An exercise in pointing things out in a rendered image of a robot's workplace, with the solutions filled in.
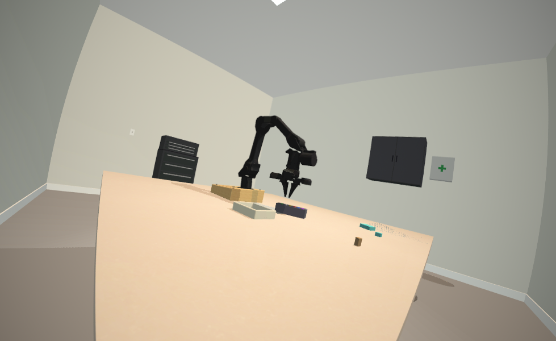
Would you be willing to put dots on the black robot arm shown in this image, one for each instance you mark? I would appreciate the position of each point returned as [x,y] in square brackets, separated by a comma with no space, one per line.
[251,166]

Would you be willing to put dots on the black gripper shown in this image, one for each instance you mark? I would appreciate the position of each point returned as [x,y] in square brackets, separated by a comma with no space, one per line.
[295,183]

